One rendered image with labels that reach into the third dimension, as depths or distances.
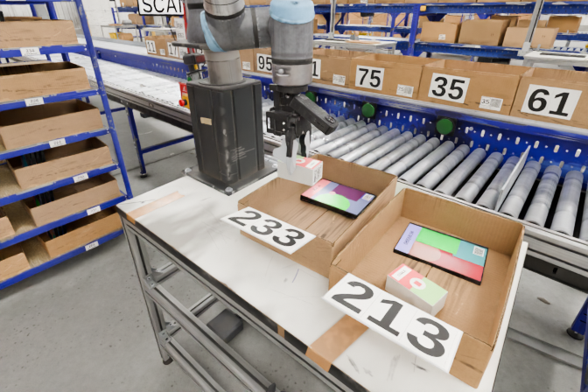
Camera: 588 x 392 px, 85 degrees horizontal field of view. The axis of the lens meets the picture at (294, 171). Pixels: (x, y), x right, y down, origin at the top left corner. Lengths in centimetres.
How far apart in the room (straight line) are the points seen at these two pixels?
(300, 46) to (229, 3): 18
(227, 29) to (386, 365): 73
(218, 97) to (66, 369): 126
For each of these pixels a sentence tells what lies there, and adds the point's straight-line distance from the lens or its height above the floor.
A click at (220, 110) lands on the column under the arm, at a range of 101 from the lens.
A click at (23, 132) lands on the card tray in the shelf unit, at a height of 80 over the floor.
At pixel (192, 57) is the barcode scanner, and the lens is 173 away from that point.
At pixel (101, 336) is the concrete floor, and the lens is 180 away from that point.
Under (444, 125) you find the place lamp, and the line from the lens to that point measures 161.
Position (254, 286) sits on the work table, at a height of 75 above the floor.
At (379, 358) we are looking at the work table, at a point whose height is 75.
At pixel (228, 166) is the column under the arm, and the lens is 107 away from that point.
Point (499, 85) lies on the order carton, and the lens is 161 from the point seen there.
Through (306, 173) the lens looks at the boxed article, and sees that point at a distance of 77.
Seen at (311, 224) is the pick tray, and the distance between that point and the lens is 90.
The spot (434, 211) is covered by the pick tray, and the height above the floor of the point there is 81.
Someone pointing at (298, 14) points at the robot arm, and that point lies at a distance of 70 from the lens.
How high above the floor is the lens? 128
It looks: 27 degrees down
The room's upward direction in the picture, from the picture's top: straight up
